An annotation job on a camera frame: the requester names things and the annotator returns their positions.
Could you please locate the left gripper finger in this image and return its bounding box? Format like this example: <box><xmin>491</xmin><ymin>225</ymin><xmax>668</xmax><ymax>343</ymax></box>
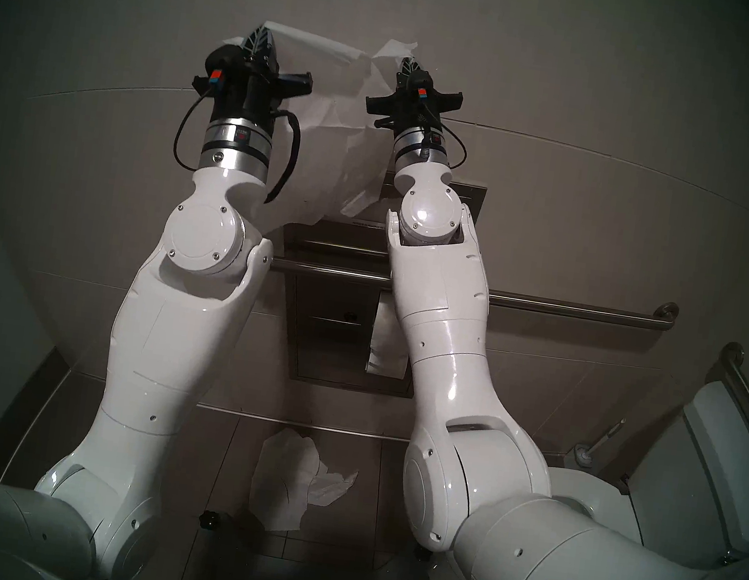
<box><xmin>238</xmin><ymin>25</ymin><xmax>265</xmax><ymax>64</ymax></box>
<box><xmin>256</xmin><ymin>29</ymin><xmax>283</xmax><ymax>68</ymax></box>

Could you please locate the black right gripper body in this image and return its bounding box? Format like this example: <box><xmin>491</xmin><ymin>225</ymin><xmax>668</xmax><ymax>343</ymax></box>
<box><xmin>361</xmin><ymin>79</ymin><xmax>467</xmax><ymax>142</ymax></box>

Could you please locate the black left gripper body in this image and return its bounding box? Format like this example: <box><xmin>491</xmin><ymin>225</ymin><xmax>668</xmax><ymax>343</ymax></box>
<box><xmin>210</xmin><ymin>52</ymin><xmax>316</xmax><ymax>139</ymax></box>

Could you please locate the white paper toilet seat cover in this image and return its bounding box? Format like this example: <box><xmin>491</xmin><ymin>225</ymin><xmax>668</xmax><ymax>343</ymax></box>
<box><xmin>203</xmin><ymin>17</ymin><xmax>421</xmax><ymax>238</ymax></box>

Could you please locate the white toilet paper roll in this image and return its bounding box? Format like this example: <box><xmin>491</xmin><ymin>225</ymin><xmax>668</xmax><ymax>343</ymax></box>
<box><xmin>363</xmin><ymin>293</ymin><xmax>419</xmax><ymax>380</ymax></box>

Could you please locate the toilet brush with holder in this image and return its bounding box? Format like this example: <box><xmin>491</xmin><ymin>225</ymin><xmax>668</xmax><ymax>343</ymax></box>
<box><xmin>564</xmin><ymin>411</ymin><xmax>627</xmax><ymax>473</ymax></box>

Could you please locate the stainless steel recessed dispenser unit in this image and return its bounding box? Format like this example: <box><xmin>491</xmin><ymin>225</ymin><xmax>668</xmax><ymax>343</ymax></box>
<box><xmin>263</xmin><ymin>160</ymin><xmax>489</xmax><ymax>406</ymax></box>

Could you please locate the long steel grab bar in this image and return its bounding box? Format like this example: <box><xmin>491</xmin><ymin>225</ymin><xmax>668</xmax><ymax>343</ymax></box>
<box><xmin>268</xmin><ymin>250</ymin><xmax>680</xmax><ymax>333</ymax></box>

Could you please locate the crumpled white paper sheet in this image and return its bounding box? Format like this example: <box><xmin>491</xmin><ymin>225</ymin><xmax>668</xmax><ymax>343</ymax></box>
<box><xmin>245</xmin><ymin>423</ymin><xmax>364</xmax><ymax>542</ymax></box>

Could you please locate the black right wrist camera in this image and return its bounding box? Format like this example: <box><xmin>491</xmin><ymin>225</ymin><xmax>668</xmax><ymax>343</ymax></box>
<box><xmin>405</xmin><ymin>73</ymin><xmax>441</xmax><ymax>113</ymax></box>

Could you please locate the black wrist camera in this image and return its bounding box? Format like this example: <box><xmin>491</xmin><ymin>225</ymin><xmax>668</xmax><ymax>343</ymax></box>
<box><xmin>194</xmin><ymin>42</ymin><xmax>240</xmax><ymax>98</ymax></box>
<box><xmin>405</xmin><ymin>73</ymin><xmax>441</xmax><ymax>113</ymax></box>

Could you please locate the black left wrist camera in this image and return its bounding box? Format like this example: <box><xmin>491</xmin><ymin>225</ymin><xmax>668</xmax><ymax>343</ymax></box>
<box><xmin>194</xmin><ymin>42</ymin><xmax>240</xmax><ymax>98</ymax></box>

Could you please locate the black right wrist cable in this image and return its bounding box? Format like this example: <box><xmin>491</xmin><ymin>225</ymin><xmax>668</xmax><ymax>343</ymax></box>
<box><xmin>425</xmin><ymin>121</ymin><xmax>471</xmax><ymax>173</ymax></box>

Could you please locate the thick black left wrist cable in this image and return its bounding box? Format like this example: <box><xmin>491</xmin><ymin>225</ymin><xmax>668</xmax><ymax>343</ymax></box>
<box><xmin>263</xmin><ymin>108</ymin><xmax>305</xmax><ymax>209</ymax></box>

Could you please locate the thin black left wrist cable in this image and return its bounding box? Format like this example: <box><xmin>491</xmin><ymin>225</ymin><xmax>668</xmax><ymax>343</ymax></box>
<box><xmin>171</xmin><ymin>88</ymin><xmax>217</xmax><ymax>173</ymax></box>

